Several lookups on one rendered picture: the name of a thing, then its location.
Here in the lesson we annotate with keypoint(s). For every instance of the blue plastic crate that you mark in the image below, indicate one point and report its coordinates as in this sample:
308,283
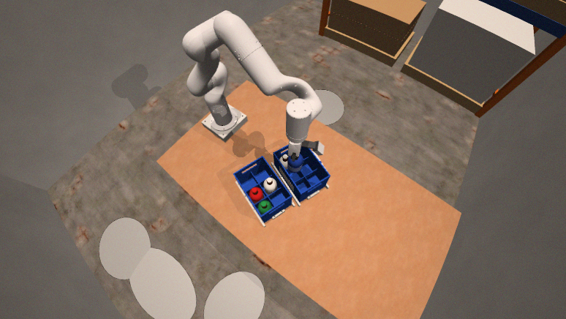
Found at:
311,175
261,171

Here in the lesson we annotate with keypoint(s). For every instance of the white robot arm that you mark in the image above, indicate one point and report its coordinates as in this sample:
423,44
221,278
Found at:
201,43

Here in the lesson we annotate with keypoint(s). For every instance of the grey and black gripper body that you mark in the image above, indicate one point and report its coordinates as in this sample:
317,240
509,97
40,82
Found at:
294,148

